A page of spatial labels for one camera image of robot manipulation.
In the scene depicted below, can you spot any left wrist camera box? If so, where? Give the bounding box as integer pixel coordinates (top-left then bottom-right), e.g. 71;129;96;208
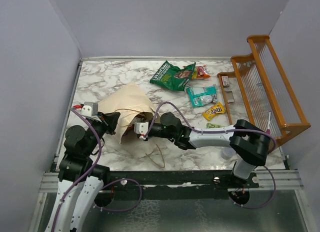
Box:
73;102;98;118

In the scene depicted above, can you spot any pink white marker pen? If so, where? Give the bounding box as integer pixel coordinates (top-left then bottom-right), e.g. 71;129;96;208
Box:
266;111;272;134

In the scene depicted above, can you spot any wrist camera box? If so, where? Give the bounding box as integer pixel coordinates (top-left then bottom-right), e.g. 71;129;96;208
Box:
134;122;149;141
73;102;98;118

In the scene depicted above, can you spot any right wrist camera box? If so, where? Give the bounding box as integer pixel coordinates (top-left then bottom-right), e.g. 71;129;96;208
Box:
134;122;149;141

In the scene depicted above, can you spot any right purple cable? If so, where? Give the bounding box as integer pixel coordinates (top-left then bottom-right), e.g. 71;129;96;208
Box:
144;101;277;210

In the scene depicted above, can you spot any yellow candy bag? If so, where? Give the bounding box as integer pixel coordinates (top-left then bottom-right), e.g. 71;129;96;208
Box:
202;102;225;121

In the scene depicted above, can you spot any small red white box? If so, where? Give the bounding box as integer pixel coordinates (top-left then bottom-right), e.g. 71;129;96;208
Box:
221;76;230;87

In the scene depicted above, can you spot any small grey card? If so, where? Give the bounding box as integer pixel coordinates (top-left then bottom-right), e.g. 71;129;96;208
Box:
225;91;235;103

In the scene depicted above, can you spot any black front frame bar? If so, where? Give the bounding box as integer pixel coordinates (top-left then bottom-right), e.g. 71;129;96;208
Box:
108;170;259;200

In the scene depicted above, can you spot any teal snack packet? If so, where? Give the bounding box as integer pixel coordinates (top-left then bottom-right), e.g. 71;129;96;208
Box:
186;84;218;107

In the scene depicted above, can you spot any purple cable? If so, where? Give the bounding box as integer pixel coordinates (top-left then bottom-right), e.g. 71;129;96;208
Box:
51;106;104;232
144;101;277;210

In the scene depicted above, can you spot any light green snack packet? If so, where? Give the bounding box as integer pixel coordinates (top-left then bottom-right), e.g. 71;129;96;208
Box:
206;123;223;129

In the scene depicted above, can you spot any beige paper bag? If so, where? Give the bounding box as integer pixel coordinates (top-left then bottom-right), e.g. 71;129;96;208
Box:
96;82;166;169

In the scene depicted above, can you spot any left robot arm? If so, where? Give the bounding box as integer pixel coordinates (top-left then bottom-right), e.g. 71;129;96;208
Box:
45;112;121;232

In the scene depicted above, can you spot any wooden tiered rack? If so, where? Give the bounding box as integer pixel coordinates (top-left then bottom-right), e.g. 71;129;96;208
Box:
217;35;311;147

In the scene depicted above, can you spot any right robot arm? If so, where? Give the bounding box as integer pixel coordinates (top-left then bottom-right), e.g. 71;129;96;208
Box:
144;112;272;188

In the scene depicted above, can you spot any orange colourful candy bag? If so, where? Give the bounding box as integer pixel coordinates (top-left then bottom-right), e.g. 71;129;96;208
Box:
191;65;211;80

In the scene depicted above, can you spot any small clear plastic cup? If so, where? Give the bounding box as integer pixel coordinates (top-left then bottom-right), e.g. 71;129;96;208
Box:
220;147;236;160

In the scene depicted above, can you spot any green chips bag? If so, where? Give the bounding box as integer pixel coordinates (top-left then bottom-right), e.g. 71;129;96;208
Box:
149;61;196;91

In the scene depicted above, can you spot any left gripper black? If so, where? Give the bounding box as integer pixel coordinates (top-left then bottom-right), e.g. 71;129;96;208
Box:
84;111;121;156

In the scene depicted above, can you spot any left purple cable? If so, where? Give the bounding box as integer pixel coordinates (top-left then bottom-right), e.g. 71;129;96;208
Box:
51;106;104;232

